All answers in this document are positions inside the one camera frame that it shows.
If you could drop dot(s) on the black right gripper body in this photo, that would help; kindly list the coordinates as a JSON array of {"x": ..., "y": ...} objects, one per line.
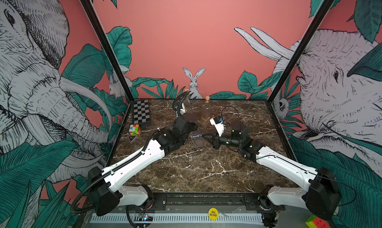
[{"x": 227, "y": 140}]

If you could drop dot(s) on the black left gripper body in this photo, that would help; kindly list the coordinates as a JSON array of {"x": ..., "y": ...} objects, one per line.
[{"x": 194, "y": 128}]

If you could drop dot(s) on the glass bottle blue label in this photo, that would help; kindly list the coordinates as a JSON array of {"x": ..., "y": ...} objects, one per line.
[{"x": 197, "y": 136}]

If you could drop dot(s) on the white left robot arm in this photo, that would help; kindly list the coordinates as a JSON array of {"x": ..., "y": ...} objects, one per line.
[{"x": 107, "y": 186}]

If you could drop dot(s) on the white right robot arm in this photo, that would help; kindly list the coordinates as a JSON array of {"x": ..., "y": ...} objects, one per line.
[{"x": 318, "y": 189}]

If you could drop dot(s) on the glass bottle yellow price label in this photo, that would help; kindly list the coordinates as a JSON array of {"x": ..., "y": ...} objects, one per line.
[{"x": 188, "y": 108}]

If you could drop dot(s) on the black white chessboard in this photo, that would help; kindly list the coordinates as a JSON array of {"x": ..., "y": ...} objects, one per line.
[{"x": 141, "y": 113}]

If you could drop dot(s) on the colourful rubiks cube on table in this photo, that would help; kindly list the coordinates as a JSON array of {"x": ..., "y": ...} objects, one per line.
[{"x": 135, "y": 130}]

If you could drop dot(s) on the yellow round big blind sticker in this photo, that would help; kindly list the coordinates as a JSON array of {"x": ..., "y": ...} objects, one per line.
[{"x": 213, "y": 214}]

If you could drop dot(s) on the colourful cube bottom right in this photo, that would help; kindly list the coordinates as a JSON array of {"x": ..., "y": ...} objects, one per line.
[{"x": 316, "y": 222}]

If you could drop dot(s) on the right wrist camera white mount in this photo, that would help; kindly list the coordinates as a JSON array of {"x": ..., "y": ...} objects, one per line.
[{"x": 218, "y": 123}]

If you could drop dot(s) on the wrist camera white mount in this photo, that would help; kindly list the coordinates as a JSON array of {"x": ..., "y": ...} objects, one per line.
[
  {"x": 181, "y": 109},
  {"x": 218, "y": 123}
]

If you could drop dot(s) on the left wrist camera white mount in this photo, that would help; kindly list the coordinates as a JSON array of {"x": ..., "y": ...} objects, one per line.
[{"x": 181, "y": 109}]

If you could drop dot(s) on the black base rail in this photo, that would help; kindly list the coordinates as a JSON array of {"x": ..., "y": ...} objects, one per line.
[{"x": 254, "y": 202}]

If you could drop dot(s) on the white perforated cable tray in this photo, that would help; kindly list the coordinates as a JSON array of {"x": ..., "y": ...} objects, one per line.
[{"x": 167, "y": 218}]

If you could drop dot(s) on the black left frame post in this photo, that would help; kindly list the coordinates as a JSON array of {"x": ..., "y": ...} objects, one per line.
[{"x": 101, "y": 35}]

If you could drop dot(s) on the black frame post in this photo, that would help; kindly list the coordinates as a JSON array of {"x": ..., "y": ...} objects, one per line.
[
  {"x": 101, "y": 35},
  {"x": 313, "y": 26}
]

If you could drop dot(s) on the black right frame post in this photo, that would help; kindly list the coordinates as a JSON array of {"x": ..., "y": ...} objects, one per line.
[{"x": 313, "y": 26}]

